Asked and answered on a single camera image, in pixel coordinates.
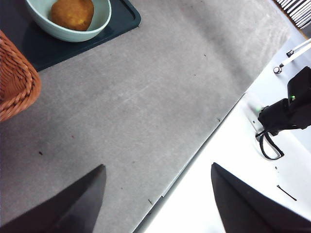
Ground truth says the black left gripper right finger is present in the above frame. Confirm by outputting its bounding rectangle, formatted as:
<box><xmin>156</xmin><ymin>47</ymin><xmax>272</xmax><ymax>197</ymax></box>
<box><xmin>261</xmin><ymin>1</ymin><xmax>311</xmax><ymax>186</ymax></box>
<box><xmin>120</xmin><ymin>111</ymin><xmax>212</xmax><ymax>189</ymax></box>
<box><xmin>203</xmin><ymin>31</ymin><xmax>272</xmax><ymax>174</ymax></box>
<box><xmin>210</xmin><ymin>162</ymin><xmax>311</xmax><ymax>233</ymax></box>

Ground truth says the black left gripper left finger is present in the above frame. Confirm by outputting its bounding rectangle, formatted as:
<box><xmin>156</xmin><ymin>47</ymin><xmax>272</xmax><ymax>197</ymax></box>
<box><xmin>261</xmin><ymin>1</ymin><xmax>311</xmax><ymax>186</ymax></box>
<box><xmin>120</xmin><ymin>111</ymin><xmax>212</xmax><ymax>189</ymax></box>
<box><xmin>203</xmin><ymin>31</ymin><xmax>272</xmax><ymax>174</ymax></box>
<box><xmin>0</xmin><ymin>164</ymin><xmax>107</xmax><ymax>233</ymax></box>

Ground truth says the teal ribbed bowl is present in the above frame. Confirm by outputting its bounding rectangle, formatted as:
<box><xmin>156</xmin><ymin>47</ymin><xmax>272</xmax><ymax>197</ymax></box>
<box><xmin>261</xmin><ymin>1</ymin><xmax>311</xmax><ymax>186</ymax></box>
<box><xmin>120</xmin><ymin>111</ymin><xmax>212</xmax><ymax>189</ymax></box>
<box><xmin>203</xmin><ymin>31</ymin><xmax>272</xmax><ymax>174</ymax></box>
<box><xmin>24</xmin><ymin>0</ymin><xmax>112</xmax><ymax>43</ymax></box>

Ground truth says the orange brown round fruit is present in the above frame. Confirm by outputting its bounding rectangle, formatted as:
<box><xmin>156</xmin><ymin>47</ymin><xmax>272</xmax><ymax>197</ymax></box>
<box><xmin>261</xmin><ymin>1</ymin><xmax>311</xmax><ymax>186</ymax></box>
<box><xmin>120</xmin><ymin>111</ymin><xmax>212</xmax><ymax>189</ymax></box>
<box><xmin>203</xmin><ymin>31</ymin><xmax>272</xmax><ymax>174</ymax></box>
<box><xmin>50</xmin><ymin>0</ymin><xmax>95</xmax><ymax>32</ymax></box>

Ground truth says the brown wicker basket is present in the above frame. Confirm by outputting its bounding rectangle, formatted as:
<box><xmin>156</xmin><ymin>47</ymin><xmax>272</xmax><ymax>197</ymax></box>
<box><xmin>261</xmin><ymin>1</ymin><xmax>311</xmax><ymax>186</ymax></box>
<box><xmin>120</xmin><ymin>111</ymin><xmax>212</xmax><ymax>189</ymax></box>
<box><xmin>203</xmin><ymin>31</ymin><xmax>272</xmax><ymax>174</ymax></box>
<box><xmin>0</xmin><ymin>29</ymin><xmax>42</xmax><ymax>123</ymax></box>

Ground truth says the black rectangular tray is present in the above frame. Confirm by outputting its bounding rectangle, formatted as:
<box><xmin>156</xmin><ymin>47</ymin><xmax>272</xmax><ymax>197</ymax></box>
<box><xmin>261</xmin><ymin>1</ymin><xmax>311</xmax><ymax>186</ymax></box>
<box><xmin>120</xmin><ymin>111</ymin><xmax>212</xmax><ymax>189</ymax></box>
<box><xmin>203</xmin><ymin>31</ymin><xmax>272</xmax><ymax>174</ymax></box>
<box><xmin>0</xmin><ymin>0</ymin><xmax>141</xmax><ymax>72</ymax></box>

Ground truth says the white ribbed panel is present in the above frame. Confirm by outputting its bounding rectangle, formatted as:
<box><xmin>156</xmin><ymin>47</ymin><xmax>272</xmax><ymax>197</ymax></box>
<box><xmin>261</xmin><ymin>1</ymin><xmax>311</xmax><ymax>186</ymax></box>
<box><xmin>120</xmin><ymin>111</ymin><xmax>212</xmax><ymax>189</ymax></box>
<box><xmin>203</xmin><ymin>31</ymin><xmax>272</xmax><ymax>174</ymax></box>
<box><xmin>272</xmin><ymin>0</ymin><xmax>311</xmax><ymax>30</ymax></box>

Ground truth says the black looped cable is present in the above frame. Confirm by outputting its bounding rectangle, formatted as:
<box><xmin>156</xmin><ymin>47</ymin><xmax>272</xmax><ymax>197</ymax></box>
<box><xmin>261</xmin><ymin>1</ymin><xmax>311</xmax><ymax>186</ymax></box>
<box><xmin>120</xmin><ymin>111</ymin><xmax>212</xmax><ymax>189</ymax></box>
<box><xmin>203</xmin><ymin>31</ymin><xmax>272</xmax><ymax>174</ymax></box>
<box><xmin>255</xmin><ymin>130</ymin><xmax>284</xmax><ymax>161</ymax></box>

